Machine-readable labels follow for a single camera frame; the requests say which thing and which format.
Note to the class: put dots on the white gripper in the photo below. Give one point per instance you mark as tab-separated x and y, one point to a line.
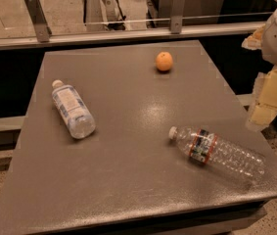
264	105

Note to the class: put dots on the blue label plastic bottle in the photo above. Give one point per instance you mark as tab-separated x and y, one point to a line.
79	121

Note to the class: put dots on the clear crinkled plastic bottle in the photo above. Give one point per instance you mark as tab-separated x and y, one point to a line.
208	149

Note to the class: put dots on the orange fruit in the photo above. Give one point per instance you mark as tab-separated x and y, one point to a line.
164	61

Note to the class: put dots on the right metal rail bracket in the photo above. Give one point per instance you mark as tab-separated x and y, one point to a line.
176	16

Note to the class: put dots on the metal rail bracket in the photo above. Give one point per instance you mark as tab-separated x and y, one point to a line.
41	28
176	16

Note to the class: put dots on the left metal rail bracket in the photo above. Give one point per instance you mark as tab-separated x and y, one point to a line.
41	28

